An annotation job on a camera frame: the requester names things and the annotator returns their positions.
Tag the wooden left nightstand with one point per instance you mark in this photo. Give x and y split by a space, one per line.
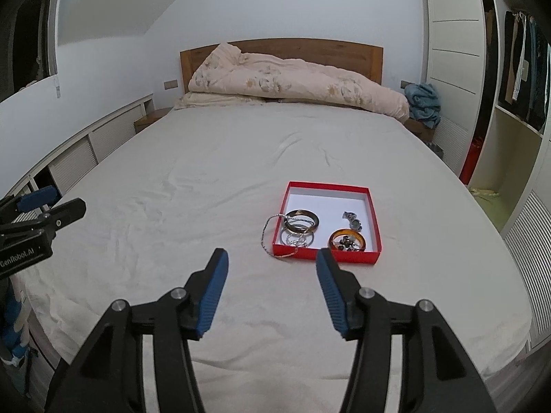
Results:
150 118

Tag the red object by wardrobe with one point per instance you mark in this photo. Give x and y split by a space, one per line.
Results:
471 161

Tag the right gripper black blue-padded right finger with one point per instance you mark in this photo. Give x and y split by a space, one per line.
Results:
437 373

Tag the brown bangle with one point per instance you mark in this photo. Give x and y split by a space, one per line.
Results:
301 221

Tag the red jewelry box tray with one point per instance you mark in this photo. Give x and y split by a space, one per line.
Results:
337 206

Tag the wooden right nightstand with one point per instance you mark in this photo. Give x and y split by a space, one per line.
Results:
419 130

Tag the blue crumpled cloth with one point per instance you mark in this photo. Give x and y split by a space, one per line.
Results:
424 104

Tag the low white slatted cabinet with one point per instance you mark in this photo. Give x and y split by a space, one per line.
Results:
68 160

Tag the wooden headboard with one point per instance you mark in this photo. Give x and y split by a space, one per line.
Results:
366 60

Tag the silver bangle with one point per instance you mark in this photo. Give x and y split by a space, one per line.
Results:
296 240

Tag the white wardrobe cabinet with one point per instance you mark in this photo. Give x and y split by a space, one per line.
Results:
456 69

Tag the amber orange bangle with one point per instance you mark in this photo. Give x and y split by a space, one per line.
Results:
347 240

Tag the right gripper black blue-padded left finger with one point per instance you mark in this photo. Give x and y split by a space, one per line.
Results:
107 373

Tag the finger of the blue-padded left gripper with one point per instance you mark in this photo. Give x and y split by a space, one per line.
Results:
28 202

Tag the beige floral duvet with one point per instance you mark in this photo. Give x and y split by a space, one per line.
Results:
224 69

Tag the open shelf with clothes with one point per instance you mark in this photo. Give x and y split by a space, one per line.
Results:
510 129

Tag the wooden nightstand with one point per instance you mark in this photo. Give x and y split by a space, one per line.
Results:
419 130
150 118

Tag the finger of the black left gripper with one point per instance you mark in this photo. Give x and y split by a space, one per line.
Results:
55 219

